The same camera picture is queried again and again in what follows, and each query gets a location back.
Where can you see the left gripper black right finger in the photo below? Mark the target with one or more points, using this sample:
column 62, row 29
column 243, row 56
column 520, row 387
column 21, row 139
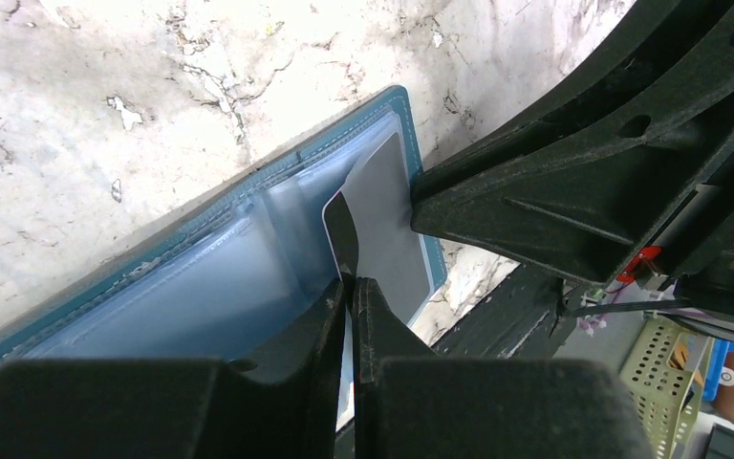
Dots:
column 414, row 403

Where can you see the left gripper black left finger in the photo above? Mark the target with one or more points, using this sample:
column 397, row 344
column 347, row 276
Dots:
column 278, row 402

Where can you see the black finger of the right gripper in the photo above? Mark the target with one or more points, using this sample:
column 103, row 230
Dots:
column 634, row 148

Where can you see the black credit card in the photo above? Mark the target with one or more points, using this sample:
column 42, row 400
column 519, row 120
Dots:
column 368, row 224

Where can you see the blue leather card holder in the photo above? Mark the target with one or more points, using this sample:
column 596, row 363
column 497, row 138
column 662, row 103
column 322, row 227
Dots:
column 235, row 272

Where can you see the perforated beige bin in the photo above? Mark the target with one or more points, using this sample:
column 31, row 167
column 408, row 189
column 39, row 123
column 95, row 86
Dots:
column 665, row 375

